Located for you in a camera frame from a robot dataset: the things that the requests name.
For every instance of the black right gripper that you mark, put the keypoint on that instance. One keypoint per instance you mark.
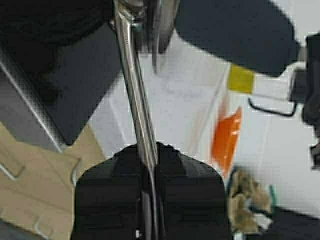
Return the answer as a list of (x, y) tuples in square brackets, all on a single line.
[(305, 90)]

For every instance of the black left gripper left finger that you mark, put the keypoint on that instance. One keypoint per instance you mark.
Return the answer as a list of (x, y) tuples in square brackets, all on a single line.
[(108, 200)]

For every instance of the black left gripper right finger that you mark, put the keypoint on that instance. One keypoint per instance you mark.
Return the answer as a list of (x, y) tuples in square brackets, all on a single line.
[(194, 202)]

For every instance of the orange plastic bowl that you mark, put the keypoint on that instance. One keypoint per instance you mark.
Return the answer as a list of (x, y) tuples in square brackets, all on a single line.
[(224, 142)]

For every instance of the black spatula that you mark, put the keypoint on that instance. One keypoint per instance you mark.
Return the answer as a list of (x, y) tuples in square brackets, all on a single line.
[(253, 34)]

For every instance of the brown crumpled cloth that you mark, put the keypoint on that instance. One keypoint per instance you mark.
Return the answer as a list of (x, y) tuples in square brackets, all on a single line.
[(245, 199)]

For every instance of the wooden cabinet drawer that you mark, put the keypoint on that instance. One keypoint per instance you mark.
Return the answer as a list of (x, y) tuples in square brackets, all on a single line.
[(41, 199)]

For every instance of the yellow tape piece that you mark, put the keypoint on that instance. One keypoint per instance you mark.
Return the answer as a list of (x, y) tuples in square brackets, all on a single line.
[(240, 79)]

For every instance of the stainless steel oven front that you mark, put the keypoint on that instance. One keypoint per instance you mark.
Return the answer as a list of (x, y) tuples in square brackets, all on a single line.
[(21, 110)]

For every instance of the black glass stove cooktop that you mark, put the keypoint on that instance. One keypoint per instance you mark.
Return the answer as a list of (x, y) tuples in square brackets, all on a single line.
[(67, 54)]

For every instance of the steel drawer handle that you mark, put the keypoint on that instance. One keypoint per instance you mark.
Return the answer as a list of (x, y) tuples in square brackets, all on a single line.
[(76, 172)]

